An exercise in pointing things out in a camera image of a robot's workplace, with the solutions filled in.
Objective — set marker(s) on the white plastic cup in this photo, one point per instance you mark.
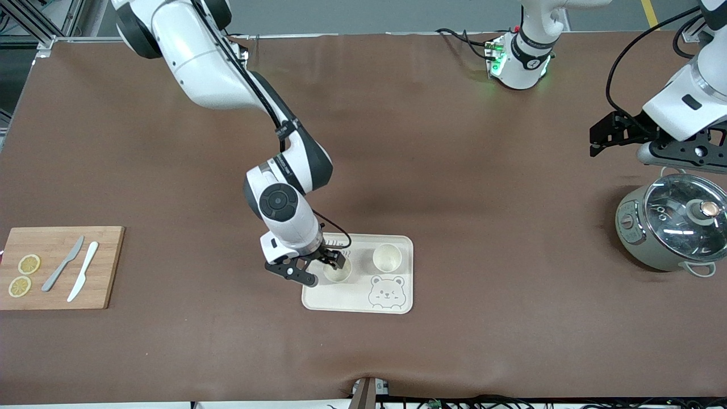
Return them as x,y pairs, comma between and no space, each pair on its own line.
387,258
339,274

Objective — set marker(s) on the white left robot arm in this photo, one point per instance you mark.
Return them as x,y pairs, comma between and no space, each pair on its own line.
528,57

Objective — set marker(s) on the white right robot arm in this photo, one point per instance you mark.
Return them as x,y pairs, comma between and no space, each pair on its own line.
199,68

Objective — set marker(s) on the cream tray with bear print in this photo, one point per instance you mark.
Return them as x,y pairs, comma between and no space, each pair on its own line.
341,298

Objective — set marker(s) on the grey-green cooking pot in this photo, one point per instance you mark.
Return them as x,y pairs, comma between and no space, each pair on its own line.
633,238

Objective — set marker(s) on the glass pot lid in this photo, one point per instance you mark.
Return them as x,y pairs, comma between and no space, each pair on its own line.
676,227

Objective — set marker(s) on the brown table cover mat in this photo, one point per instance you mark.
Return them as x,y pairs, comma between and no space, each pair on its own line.
454,170

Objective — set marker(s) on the wooden cutting board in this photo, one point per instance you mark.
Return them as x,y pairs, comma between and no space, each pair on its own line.
108,267

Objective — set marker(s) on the white plastic knife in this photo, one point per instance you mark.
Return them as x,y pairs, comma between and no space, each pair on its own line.
84,270

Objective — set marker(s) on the grey plastic knife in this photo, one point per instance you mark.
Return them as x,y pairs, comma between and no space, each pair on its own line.
62,264

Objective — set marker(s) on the yellow lemon slice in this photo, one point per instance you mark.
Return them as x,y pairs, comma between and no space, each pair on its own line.
20,287
29,264

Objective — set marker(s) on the metal table edge bracket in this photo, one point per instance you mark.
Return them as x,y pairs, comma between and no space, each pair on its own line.
368,395

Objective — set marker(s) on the aluminium frame profile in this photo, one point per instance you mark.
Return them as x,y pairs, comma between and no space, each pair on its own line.
34,28

